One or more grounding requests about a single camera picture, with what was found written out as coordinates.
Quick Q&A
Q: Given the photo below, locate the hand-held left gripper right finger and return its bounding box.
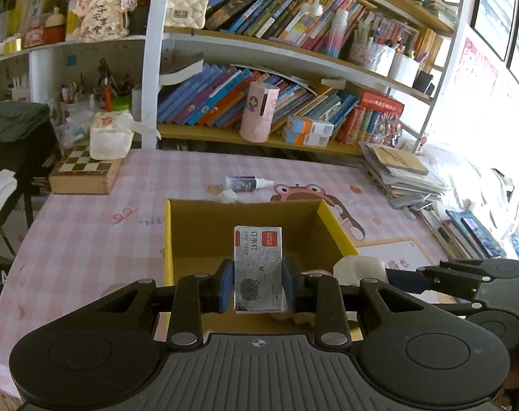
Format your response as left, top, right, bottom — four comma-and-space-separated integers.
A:
282, 258, 433, 352

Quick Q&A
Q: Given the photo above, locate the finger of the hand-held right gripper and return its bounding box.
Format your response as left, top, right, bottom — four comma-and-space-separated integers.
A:
385, 268, 483, 306
417, 258, 519, 287

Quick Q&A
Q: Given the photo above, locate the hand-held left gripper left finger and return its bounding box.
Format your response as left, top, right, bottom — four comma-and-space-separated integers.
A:
86, 261, 235, 352

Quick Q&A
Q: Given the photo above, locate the grey staple box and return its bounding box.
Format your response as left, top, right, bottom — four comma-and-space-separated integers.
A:
234, 225, 284, 314

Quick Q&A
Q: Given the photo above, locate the white soft lump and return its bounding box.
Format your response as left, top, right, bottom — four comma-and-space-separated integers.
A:
333, 254, 387, 287

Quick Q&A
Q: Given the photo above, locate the yellow cardboard box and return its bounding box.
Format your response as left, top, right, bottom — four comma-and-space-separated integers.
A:
164, 198, 362, 339

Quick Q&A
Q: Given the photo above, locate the pink cylinder container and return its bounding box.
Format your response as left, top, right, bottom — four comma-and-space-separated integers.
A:
240, 82, 281, 143

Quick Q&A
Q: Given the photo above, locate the white paper sign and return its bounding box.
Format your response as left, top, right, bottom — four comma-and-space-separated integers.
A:
356, 240, 446, 279

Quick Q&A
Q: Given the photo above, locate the stack of dark flat books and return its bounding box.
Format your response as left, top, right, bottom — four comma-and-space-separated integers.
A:
418, 205, 508, 262

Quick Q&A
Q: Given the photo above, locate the small white dropper bottle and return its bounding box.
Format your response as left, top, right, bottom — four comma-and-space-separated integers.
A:
225, 175, 273, 192

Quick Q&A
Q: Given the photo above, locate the stack of worn books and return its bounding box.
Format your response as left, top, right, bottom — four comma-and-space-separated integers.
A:
362, 141, 450, 206

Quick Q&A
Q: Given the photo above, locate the pink checked tablecloth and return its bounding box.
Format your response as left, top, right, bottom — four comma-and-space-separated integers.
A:
0, 148, 457, 399

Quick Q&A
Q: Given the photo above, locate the row of thin colourful books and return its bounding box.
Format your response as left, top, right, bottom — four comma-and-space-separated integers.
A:
338, 105, 403, 146

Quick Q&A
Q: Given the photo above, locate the wooden chessboard box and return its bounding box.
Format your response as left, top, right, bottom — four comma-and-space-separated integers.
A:
49, 145, 125, 195

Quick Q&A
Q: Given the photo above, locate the red book box set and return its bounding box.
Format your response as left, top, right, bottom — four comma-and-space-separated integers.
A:
358, 90, 406, 114

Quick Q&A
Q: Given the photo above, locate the white plastic tissue pack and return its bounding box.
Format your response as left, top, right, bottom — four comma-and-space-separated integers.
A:
89, 111, 136, 161

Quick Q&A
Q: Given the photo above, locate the row of blue paperback books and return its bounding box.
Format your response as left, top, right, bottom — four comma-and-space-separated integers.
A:
157, 62, 360, 131

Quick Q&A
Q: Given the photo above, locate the plain white storage box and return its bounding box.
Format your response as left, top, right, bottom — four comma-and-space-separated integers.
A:
390, 51, 420, 88

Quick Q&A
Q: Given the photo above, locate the white pen holder with pens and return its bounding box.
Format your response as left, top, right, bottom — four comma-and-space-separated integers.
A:
349, 19, 395, 73

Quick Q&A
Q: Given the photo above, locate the cluster of brushes and pens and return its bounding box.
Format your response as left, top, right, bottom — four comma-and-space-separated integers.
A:
58, 58, 134, 112

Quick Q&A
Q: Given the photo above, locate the black garment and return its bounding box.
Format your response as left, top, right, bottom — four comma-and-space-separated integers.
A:
0, 124, 59, 180

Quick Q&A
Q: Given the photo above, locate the pink blue gradient tube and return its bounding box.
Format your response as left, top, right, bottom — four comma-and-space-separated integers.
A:
325, 9, 350, 58

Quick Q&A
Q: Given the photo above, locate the grey folded garment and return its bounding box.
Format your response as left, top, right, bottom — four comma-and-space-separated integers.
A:
0, 102, 50, 142

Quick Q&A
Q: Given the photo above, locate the white quilted handbag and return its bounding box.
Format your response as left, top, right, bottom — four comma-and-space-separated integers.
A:
165, 0, 209, 30

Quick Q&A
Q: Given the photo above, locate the row of leaning colourful books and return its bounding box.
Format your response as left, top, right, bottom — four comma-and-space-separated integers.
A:
203, 0, 371, 50

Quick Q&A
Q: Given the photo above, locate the white cubby shelf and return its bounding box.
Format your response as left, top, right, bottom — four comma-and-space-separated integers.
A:
0, 36, 157, 146

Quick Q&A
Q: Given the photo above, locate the pink plush ornament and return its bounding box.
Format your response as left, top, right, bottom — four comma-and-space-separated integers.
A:
66, 0, 138, 43

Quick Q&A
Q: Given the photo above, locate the red and yellow jar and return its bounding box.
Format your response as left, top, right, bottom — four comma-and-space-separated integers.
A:
43, 7, 67, 43

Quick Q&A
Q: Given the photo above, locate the pink wall poster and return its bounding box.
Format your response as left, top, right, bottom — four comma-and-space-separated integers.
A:
452, 36, 498, 95

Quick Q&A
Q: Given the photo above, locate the wooden bookshelf with white frame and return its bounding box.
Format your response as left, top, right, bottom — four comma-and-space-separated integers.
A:
141, 0, 470, 167

